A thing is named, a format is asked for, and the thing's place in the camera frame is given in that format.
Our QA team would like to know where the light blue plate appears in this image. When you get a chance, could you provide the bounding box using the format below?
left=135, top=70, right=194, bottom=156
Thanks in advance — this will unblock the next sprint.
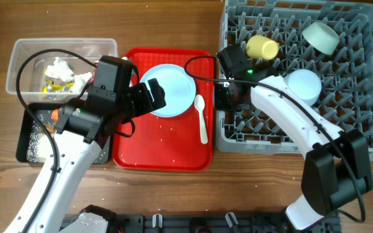
left=141, top=63, right=196, bottom=118

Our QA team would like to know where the yellow silver foil wrapper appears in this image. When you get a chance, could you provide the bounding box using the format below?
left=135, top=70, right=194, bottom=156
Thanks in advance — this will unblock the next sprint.
left=41, top=69, right=74, bottom=93

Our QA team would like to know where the green bowl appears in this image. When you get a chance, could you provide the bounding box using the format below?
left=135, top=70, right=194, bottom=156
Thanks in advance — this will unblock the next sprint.
left=302, top=22, right=340, bottom=55

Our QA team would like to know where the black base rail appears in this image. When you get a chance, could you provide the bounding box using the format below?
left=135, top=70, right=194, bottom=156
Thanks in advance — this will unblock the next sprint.
left=60, top=203, right=342, bottom=233

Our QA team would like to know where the blue bowl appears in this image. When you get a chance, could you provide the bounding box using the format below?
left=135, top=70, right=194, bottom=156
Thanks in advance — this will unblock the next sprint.
left=284, top=69, right=322, bottom=106

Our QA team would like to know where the clear plastic bin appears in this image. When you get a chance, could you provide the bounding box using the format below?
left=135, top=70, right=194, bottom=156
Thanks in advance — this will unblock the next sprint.
left=6, top=38, right=119, bottom=103

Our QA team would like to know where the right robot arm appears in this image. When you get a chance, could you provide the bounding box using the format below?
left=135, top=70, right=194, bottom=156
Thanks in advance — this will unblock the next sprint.
left=215, top=45, right=373, bottom=232

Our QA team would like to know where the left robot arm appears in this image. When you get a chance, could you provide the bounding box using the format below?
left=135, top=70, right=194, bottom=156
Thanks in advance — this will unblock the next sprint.
left=6, top=56, right=166, bottom=232

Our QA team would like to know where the orange carrot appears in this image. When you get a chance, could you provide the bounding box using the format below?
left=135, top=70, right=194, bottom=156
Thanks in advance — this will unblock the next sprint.
left=51, top=109, right=60, bottom=122

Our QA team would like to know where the black cable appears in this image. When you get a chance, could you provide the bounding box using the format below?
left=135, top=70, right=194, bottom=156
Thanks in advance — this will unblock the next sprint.
left=183, top=54, right=367, bottom=224
left=15, top=48, right=98, bottom=233

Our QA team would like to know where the white tissue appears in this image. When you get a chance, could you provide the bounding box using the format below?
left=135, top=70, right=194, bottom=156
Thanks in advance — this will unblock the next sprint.
left=70, top=72, right=93, bottom=93
left=45, top=57, right=74, bottom=83

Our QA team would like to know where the right black cable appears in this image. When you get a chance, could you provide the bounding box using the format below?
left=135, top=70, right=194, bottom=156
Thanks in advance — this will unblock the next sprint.
left=183, top=54, right=367, bottom=224

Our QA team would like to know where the left black cable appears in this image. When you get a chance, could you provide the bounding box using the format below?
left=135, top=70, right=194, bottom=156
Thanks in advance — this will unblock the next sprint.
left=15, top=48, right=98, bottom=233

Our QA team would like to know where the brown food lump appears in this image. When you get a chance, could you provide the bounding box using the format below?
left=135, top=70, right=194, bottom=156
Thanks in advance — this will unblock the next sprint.
left=44, top=124, right=56, bottom=134

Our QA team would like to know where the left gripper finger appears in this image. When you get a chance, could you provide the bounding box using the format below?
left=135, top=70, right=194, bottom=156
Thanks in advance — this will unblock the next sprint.
left=147, top=78, right=165, bottom=102
left=152, top=96, right=166, bottom=111

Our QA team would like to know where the white plastic spoon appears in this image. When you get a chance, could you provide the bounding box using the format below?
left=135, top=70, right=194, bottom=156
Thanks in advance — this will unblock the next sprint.
left=194, top=94, right=209, bottom=144

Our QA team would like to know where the black plastic tray bin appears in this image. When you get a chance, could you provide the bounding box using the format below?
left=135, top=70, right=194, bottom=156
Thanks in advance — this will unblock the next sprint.
left=15, top=102, right=114, bottom=164

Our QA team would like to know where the white rice pile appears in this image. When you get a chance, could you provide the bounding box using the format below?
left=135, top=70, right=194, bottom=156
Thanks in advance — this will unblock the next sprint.
left=26, top=109, right=109, bottom=164

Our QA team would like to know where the yellow plastic cup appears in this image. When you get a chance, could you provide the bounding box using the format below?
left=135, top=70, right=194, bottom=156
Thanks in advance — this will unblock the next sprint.
left=245, top=35, right=279, bottom=60

